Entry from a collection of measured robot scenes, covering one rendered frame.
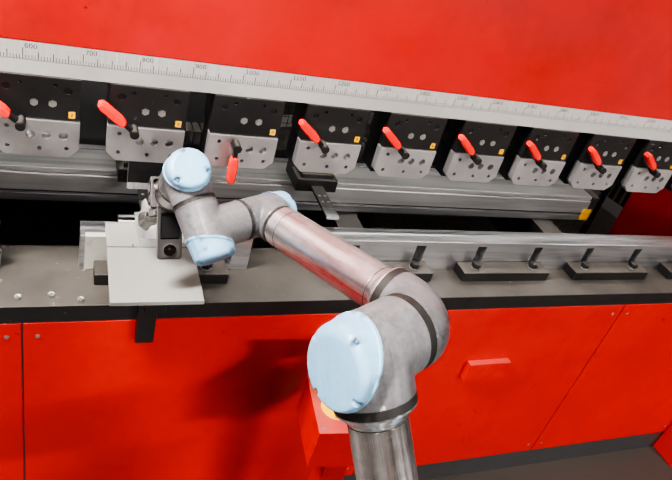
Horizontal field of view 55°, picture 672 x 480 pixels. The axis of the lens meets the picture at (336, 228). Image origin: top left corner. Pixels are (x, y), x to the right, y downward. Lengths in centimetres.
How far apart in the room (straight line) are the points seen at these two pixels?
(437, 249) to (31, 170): 106
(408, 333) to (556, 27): 94
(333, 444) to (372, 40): 87
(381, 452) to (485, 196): 136
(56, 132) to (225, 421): 91
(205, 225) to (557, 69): 95
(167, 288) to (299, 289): 39
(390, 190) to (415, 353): 114
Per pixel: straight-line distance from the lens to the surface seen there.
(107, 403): 172
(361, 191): 191
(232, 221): 111
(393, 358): 83
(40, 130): 136
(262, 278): 162
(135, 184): 148
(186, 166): 109
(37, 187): 175
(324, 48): 136
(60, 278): 155
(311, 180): 177
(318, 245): 105
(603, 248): 218
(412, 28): 142
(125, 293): 133
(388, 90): 145
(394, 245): 173
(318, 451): 149
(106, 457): 189
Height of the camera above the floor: 188
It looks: 32 degrees down
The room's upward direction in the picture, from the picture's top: 17 degrees clockwise
